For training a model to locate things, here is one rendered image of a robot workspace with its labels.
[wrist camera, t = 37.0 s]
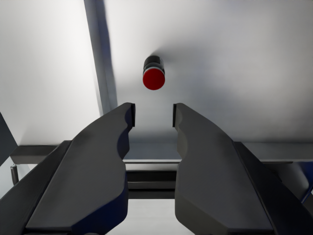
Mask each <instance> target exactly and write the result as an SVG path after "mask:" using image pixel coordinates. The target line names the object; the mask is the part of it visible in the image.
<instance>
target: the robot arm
mask: <svg viewBox="0 0 313 235"><path fill-rule="evenodd" d="M135 116H136V106H135V104H133V103H128V102H126V103H123V104H121V105H120V106H118V107H116V108H115V109H113V110H111V111H110V112H108V113H106V114H105V115H103V116H101V117H99V118H98V119H96V120H95V121H93V122H92V123H90V124H89V125H88V126H86V127H85V128H84V129H83V130H82V131H80V132H79V133H78V134H77V135H76V136H75V137H74V138H73V139H72V140H64V141H63V142H61V143H60V144H59V145H58V146H57V147H56V148H55V149H54V150H53V151H52V152H51V153H50V154H49V155H48V156H46V157H45V158H44V159H43V160H42V161H41V162H40V163H39V164H38V165H36V166H35V167H34V168H33V169H32V170H31V171H30V172H29V173H28V174H26V175H25V176H24V177H23V178H22V179H21V180H20V181H19V182H18V183H16V184H15V185H14V186H13V187H12V188H11V189H10V190H9V191H8V192H7V193H6V194H5V195H4V196H3V197H2V198H1V199H0V235H105V234H107V233H108V232H109V231H111V230H112V229H113V228H115V227H116V226H117V225H119V224H120V223H122V222H123V221H124V220H125V218H126V216H127V213H128V200H129V189H128V181H127V173H126V165H125V163H124V162H123V158H124V157H125V155H126V154H127V153H128V152H129V134H128V133H129V131H130V130H131V129H132V127H135ZM172 127H175V129H176V130H177V132H178V135H177V152H178V153H179V155H180V156H181V158H182V160H181V162H180V163H179V164H178V166H177V177H176V187H175V216H176V219H177V220H178V221H179V222H180V223H181V224H182V225H184V226H185V227H186V228H187V229H188V230H190V231H191V232H192V233H194V234H195V235H313V216H312V215H311V214H310V212H309V211H308V210H307V209H306V207H305V206H304V205H303V204H302V203H301V202H300V201H299V199H298V198H297V197H296V196H295V195H294V194H293V193H292V192H291V191H290V190H289V189H288V188H287V187H286V186H285V185H284V184H283V183H282V182H281V181H280V180H279V179H278V178H277V177H276V176H275V175H274V174H273V173H272V172H271V171H270V170H269V169H268V168H267V167H266V166H265V165H264V164H263V163H262V162H261V161H260V160H259V159H258V158H257V157H256V156H255V155H254V154H253V153H252V152H251V151H250V150H249V149H248V148H247V147H246V146H245V145H243V144H242V143H241V142H236V141H233V140H232V139H231V138H230V137H229V136H228V135H227V134H226V133H225V132H224V131H223V130H222V129H220V128H219V127H218V126H217V125H216V124H214V123H213V122H212V121H210V120H209V119H207V118H206V117H204V116H202V115H201V114H199V113H198V112H196V111H194V110H193V109H191V108H190V107H188V106H187V105H185V104H183V103H177V104H173V124H172Z"/></svg>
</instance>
